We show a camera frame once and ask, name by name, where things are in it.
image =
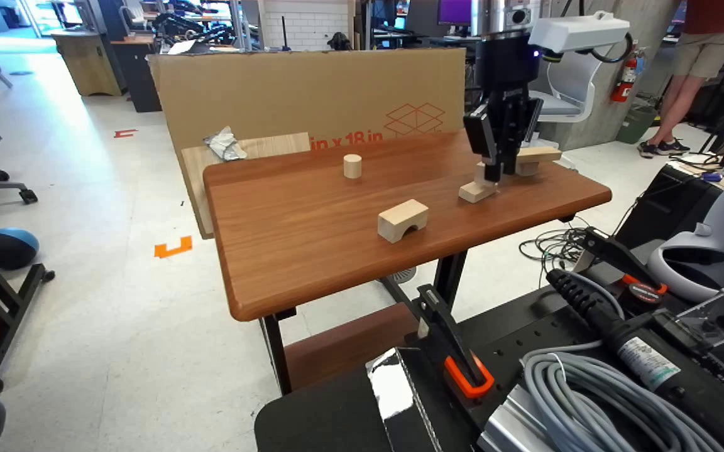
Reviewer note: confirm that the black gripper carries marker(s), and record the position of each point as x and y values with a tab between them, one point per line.
509	120

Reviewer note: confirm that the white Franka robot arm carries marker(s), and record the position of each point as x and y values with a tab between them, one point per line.
575	34

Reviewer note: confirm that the small rectangular wooden block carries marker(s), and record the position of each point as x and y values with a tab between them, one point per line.
472	191

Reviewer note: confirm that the wooden arch block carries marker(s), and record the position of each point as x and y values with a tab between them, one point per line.
403	216

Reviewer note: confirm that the wooden cylinder block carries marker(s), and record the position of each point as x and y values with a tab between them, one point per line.
352	165

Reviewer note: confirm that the white grey office chair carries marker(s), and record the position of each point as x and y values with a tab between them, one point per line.
579	84

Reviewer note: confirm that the red fire extinguisher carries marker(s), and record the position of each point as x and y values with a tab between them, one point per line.
626	79

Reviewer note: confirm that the black red hand tool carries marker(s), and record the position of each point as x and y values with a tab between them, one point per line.
622	267

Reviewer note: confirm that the monitor with purple screen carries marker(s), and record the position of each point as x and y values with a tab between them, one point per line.
453	10

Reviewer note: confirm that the black equipment case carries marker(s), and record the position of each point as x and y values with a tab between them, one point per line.
667	209

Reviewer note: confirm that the black orange clamp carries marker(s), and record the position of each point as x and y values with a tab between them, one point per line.
451	343

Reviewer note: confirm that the large cardboard box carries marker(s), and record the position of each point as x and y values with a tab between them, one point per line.
313	88

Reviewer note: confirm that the white VR controller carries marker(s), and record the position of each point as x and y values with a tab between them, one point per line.
715	235

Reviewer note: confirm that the person in khaki shorts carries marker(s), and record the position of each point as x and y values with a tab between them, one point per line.
702	50

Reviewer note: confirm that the brown wooden board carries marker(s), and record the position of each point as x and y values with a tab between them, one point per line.
344	343

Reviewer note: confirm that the aluminium extrusion piece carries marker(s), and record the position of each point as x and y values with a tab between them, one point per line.
513	427

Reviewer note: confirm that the clear plastic box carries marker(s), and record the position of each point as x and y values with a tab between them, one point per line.
716	317

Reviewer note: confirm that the crumpled white paper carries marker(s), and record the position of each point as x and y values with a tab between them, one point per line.
226	143

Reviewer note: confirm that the brown wooden table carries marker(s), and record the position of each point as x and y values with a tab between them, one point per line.
276	353

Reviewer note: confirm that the black platform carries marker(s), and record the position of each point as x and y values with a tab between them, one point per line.
320	417

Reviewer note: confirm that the black cabinet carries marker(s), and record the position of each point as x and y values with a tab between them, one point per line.
135	76

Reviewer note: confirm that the light wooden cabinet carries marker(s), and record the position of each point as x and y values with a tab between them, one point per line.
85	63

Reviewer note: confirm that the blue ball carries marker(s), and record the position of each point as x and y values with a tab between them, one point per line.
9	247

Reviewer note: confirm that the black metal floor stand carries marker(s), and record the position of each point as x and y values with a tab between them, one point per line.
5	314

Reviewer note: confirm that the shiny metal bracket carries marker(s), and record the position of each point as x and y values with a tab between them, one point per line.
389	389

